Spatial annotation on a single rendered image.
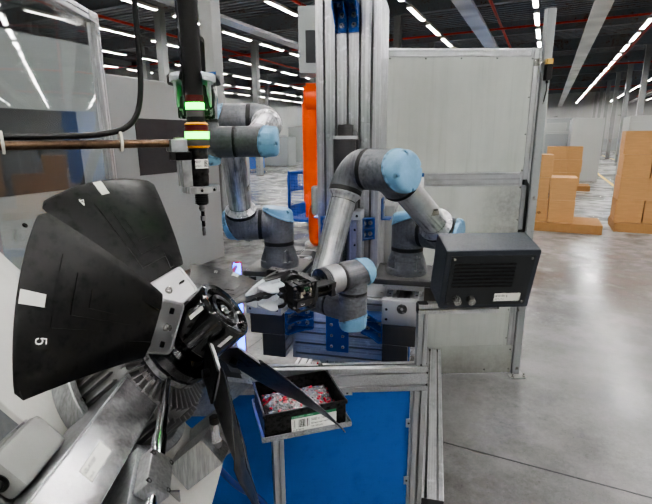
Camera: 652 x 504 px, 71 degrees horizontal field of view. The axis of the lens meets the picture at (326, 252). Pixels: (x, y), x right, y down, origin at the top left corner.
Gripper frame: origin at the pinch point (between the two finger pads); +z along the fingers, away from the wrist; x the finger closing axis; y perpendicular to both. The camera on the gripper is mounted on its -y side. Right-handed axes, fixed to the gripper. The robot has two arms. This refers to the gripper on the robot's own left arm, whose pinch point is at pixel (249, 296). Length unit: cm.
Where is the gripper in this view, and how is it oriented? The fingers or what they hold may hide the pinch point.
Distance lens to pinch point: 105.1
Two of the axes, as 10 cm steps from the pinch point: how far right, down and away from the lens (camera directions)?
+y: 6.2, 2.9, -7.3
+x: -0.5, 9.4, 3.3
